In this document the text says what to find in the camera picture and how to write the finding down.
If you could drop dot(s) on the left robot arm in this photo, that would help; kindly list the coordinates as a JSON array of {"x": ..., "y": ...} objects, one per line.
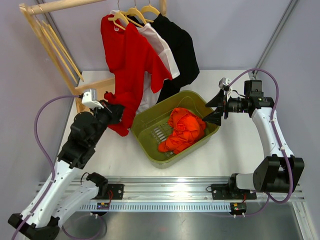
[{"x": 47, "y": 213}]

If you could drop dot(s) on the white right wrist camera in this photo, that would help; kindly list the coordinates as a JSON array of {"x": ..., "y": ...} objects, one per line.
[{"x": 224, "y": 85}]

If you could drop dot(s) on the wooden clothes rack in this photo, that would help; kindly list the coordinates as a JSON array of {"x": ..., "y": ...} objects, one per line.
[{"x": 34, "y": 10}]

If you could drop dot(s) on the olive green plastic basket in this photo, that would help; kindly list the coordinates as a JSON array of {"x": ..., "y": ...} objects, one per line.
[{"x": 151, "y": 128}]

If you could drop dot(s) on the aluminium frame post right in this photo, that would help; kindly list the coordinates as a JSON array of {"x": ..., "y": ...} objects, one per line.
[{"x": 277, "y": 32}]

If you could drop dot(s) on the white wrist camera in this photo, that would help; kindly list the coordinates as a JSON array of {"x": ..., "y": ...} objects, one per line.
[
  {"x": 90, "y": 99},
  {"x": 224, "y": 85}
]

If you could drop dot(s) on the black t shirt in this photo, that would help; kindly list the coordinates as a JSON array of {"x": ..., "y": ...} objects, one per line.
[{"x": 175, "y": 48}]

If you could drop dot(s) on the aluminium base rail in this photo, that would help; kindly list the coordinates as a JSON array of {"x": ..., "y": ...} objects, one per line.
[{"x": 167, "y": 189}]

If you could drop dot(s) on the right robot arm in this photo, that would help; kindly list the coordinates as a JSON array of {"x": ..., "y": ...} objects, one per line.
[{"x": 280, "y": 170}]

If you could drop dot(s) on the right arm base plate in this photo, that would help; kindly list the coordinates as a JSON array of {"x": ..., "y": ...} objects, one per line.
[{"x": 225, "y": 192}]

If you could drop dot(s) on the white slotted cable duct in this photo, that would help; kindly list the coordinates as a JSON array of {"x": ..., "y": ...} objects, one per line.
[{"x": 219, "y": 207}]

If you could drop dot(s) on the aluminium frame post left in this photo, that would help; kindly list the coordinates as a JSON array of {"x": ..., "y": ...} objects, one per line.
[{"x": 50, "y": 20}]

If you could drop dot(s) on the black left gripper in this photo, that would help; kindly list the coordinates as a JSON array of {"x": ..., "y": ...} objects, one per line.
[{"x": 115, "y": 111}]

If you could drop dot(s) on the yellow hanger of black shirt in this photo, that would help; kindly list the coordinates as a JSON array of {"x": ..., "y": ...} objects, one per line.
[{"x": 149, "y": 9}]

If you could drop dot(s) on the aluminium frame post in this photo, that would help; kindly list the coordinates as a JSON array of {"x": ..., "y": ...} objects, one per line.
[
  {"x": 277, "y": 32},
  {"x": 50, "y": 20}
]

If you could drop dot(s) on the yellow hanger of white shirt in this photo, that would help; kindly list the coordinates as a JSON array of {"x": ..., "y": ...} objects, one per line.
[{"x": 134, "y": 11}]

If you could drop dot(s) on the orange t shirt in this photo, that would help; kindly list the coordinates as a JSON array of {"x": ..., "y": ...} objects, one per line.
[{"x": 187, "y": 129}]

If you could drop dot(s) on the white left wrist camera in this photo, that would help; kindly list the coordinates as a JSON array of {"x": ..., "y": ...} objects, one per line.
[{"x": 90, "y": 99}]

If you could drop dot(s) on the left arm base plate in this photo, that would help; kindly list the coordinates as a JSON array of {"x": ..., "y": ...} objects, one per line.
[{"x": 115, "y": 191}]

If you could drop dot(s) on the red t shirt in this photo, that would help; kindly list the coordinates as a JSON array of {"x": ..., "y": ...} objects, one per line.
[
  {"x": 129, "y": 55},
  {"x": 128, "y": 93}
]

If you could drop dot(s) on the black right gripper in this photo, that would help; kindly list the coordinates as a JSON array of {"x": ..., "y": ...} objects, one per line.
[{"x": 215, "y": 117}]

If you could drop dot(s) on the white t shirt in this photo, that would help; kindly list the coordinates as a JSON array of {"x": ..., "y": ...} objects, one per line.
[{"x": 141, "y": 61}]

